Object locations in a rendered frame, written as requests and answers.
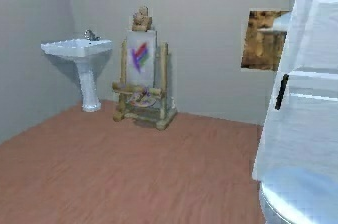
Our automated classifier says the wooden painting easel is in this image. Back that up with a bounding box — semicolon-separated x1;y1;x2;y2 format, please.
111;5;178;131

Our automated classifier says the silver sink faucet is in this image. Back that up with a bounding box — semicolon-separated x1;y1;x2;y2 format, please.
83;29;101;42

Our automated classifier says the colourful paint palette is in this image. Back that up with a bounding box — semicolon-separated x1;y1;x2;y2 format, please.
126;87;158;109

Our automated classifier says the brown framed wall picture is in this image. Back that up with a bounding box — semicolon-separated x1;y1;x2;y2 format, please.
240;9;291;72

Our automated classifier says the white canvas with coloured strokes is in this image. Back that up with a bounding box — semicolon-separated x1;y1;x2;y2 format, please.
125;29;158;88

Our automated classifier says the white pedestal sink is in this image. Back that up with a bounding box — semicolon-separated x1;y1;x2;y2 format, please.
40;37;114;113

